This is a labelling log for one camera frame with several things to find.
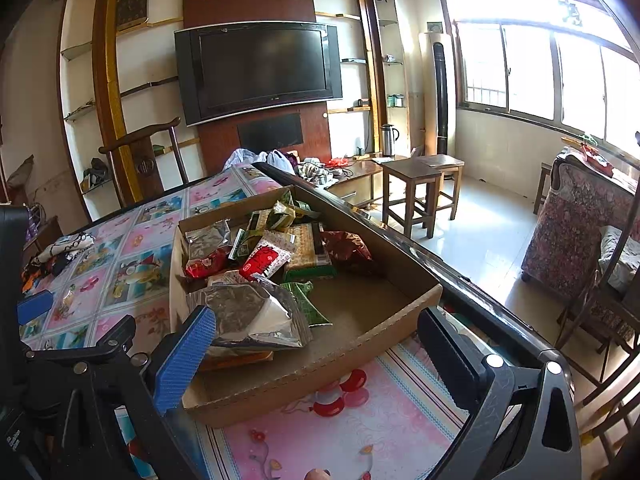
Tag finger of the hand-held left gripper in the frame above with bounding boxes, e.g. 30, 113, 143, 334
17, 291, 55, 345
24, 314, 137, 362

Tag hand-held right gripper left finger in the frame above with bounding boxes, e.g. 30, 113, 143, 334
50, 305, 217, 480

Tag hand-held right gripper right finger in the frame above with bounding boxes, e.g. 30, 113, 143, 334
417, 307, 583, 480

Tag large silver foil packet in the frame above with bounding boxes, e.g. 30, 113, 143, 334
186, 280, 313, 351

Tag cardboard box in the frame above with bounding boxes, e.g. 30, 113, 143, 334
169, 185, 444, 428

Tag small silver foil packet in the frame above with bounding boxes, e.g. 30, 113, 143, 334
184, 219, 233, 261

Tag red and white snack packet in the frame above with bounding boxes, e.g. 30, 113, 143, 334
239, 230, 292, 281

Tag dark red snack packet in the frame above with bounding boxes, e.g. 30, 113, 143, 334
320, 230, 373, 263

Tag green black biscuit packet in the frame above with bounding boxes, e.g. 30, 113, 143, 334
229, 210, 273, 261

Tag clear cracker packet green ends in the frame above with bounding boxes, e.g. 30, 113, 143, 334
285, 222, 338, 281

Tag orange and black cloth pile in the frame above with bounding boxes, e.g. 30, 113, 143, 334
22, 252, 76, 291

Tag white black printed cloth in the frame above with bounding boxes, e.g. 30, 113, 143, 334
47, 232, 96, 263

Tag dark tangled object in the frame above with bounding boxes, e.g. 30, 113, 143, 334
82, 157, 108, 193

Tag dark wooden chair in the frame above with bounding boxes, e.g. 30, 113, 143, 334
555, 240, 640, 480

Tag wooden chair with round medallion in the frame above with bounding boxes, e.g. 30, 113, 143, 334
98, 116, 191, 208

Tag wooden stool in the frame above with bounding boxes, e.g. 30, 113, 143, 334
382, 159, 443, 240
417, 154, 466, 221

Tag floral patterned sofa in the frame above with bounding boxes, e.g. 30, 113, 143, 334
520, 147, 640, 301

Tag grey cushion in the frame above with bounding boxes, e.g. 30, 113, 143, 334
597, 225, 640, 293

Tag low wooden television stand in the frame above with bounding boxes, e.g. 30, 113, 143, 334
290, 155, 386, 211

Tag steel thermos kettle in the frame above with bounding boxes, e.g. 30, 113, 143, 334
380, 124, 401, 157

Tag striped cloth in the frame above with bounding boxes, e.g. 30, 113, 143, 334
297, 160, 336, 186

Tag standing air conditioner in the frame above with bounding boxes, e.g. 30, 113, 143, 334
417, 31, 458, 158

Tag large window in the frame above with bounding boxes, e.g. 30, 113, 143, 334
437, 0, 640, 151

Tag black flat screen television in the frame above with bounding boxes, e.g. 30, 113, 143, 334
173, 21, 345, 128

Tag dark rectangular wall panel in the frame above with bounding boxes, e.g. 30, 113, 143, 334
236, 112, 305, 150

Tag square wall clock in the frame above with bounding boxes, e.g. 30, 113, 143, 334
116, 0, 150, 31

